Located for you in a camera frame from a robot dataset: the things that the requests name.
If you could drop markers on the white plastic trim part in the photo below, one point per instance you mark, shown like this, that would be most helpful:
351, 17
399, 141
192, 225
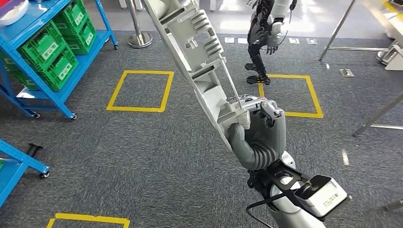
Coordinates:
12, 14

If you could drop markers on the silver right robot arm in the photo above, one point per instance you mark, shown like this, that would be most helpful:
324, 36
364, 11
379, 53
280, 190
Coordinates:
283, 217

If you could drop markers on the black floor bracket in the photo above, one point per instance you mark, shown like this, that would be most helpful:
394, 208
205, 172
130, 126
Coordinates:
34, 149

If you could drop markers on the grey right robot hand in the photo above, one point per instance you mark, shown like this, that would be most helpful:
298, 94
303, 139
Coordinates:
267, 129

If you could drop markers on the metal floor socket plate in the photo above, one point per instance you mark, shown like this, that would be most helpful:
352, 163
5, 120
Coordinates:
346, 73
294, 41
311, 41
229, 40
242, 40

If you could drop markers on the black humanoid robot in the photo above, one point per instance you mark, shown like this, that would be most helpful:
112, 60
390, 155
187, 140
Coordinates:
261, 34

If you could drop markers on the blue metal shelf rack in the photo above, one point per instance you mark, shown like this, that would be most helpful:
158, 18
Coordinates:
9, 182
37, 15

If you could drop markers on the silver plastic wheel hubcap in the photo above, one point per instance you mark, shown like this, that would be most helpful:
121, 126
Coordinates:
195, 47

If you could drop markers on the chrome stanchion with round base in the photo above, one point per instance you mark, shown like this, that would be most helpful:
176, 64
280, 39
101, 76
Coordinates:
140, 39

